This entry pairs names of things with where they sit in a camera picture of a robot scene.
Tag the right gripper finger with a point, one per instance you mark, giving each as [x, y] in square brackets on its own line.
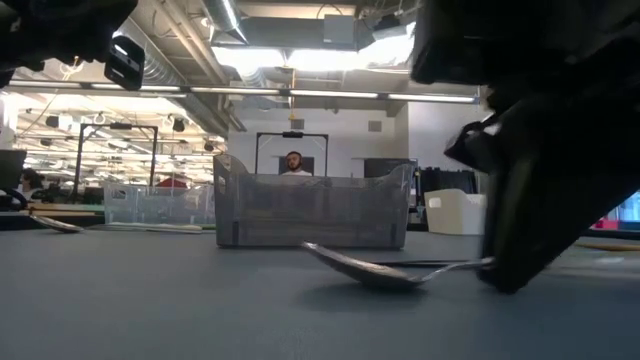
[560, 175]

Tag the gold cutlery piece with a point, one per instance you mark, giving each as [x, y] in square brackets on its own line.
[610, 246]

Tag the gold spoon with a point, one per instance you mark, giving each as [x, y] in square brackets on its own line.
[370, 275]

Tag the smoky grey plastic bin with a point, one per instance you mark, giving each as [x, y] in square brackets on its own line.
[310, 215]

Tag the red box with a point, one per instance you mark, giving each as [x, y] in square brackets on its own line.
[605, 224]

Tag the white plastic bin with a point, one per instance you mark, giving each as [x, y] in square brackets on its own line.
[450, 215]

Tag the black monitor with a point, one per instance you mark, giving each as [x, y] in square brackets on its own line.
[11, 167]

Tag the person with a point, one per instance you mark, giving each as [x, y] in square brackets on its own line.
[295, 162]
[31, 181]

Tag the black cabinet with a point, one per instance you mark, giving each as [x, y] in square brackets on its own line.
[385, 167]

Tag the grey ceiling box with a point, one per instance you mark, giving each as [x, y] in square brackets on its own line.
[339, 29]

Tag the metal spoon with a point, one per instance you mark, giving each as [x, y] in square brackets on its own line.
[57, 225]

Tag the red object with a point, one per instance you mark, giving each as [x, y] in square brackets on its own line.
[172, 183]

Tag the clear plastic bin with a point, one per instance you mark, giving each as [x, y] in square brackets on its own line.
[150, 205]

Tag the long ceiling light strip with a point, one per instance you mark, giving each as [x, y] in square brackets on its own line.
[330, 93]

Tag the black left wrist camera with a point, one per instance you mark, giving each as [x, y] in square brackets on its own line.
[125, 62]

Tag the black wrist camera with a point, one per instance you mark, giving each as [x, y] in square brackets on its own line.
[125, 62]
[472, 147]

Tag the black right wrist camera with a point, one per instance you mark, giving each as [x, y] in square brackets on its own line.
[472, 147]

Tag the black camera rig frame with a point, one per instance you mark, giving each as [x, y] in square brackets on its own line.
[120, 126]
[292, 134]

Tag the grey wall vent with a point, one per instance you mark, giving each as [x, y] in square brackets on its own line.
[297, 124]
[375, 125]

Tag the round silver air duct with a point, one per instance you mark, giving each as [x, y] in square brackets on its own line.
[222, 15]

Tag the black table frame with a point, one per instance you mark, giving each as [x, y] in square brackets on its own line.
[10, 222]

